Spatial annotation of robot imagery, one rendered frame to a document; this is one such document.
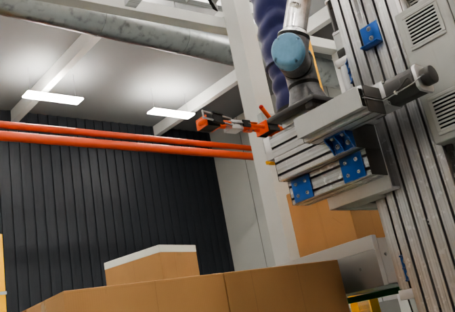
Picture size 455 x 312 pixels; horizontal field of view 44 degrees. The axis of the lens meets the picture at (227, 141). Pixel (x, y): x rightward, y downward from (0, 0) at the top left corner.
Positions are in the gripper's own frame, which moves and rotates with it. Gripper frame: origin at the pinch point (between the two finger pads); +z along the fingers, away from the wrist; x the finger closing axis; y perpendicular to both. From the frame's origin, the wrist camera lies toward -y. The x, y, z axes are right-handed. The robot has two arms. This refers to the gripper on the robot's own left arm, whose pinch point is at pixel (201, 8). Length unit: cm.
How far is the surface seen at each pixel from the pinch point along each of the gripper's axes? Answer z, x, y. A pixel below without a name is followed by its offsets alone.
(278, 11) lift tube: -35, 78, -25
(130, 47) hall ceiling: -468, 461, -718
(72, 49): -455, 348, -749
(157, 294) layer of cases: 102, -21, -25
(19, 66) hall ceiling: -468, 291, -869
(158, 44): -326, 355, -487
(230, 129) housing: 33, 36, -35
